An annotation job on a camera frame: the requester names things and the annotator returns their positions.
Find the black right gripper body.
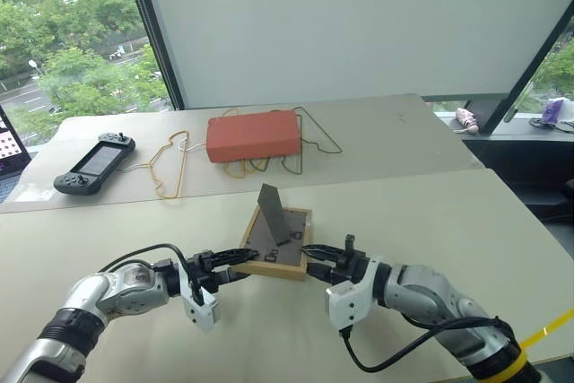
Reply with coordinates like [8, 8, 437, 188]
[326, 233, 372, 285]

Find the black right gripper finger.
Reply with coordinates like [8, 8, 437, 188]
[301, 244, 347, 265]
[306, 261, 334, 283]

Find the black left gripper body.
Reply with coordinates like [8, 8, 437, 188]
[186, 249, 232, 297]

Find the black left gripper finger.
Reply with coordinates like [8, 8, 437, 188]
[209, 247, 261, 267]
[213, 267, 251, 288]

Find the wooden picture frame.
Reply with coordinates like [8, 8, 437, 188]
[232, 182, 314, 283]

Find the red cardboard box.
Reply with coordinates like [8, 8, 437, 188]
[205, 109, 303, 165]

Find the black handheld game console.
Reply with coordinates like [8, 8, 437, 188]
[52, 131, 137, 196]

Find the pink folded umbrella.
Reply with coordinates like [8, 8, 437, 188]
[455, 106, 479, 135]

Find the yellow tape strip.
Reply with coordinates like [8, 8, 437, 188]
[518, 308, 574, 351]

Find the open laptop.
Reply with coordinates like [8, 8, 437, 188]
[0, 103, 33, 205]

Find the purple tissue pack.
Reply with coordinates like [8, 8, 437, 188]
[541, 97, 565, 126]

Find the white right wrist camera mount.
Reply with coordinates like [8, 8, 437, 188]
[325, 257, 383, 331]

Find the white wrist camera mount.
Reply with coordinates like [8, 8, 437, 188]
[178, 261, 222, 335]
[325, 257, 383, 331]

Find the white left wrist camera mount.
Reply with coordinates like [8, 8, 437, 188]
[178, 261, 222, 335]

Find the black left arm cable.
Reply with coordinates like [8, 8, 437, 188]
[97, 243, 204, 308]

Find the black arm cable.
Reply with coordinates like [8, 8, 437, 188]
[97, 243, 204, 308]
[338, 315, 517, 374]

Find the yellow wire hanger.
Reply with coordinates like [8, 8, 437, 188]
[209, 108, 282, 180]

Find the orange wire hanger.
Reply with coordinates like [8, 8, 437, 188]
[147, 130, 190, 201]

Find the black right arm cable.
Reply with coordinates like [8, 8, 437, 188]
[338, 315, 517, 374]

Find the white wire hanger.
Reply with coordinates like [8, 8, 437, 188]
[119, 139, 210, 174]

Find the green wire hanger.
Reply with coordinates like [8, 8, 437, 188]
[277, 105, 344, 177]

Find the dark window frame post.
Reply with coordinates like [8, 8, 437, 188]
[118, 0, 186, 111]
[465, 9, 574, 134]

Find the black coiled cable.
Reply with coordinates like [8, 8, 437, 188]
[528, 116, 574, 134]

